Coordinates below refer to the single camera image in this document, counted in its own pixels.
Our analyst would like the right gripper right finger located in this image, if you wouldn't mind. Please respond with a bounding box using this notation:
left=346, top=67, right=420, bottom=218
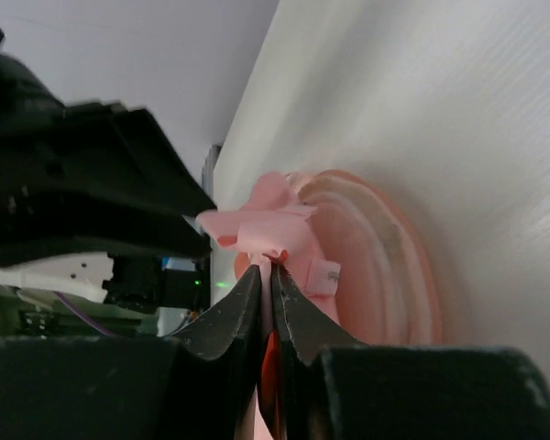
left=271, top=266, right=550, bottom=439

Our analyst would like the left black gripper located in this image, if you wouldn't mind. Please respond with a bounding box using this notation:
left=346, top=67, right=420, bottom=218
left=0, top=103, right=216, bottom=268

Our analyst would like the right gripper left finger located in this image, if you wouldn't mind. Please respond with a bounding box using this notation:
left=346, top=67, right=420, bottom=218
left=0, top=266, right=262, bottom=439

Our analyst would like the pink cloth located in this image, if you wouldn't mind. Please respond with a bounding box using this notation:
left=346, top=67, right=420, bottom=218
left=196, top=171, right=340, bottom=439

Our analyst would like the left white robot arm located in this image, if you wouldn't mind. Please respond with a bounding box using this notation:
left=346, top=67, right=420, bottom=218
left=0, top=28, right=214, bottom=314

